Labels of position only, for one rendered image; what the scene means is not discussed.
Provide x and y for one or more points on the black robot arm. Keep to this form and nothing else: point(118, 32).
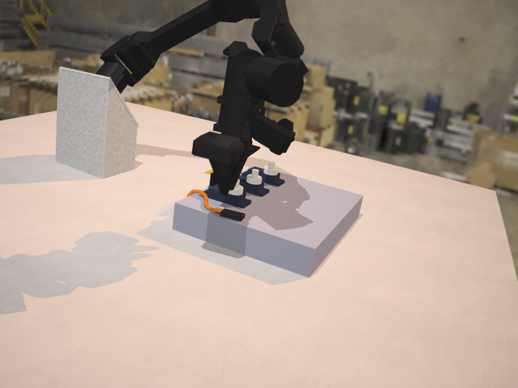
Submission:
point(275, 77)

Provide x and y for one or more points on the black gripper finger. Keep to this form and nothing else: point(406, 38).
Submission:
point(224, 174)
point(247, 151)

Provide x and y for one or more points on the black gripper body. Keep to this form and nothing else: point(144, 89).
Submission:
point(228, 147)

